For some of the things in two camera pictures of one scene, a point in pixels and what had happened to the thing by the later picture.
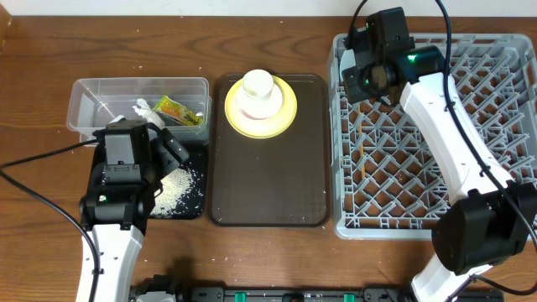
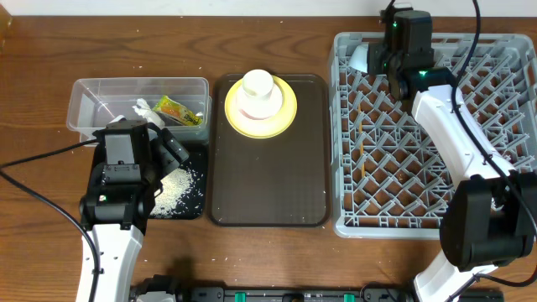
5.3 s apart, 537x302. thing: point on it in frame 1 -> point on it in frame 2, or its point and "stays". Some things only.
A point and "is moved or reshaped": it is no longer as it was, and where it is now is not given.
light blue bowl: x=347 y=60 is moved or reshaped
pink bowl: x=257 y=108 stays
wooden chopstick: x=360 y=123 stays
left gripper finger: x=172 y=153 stays
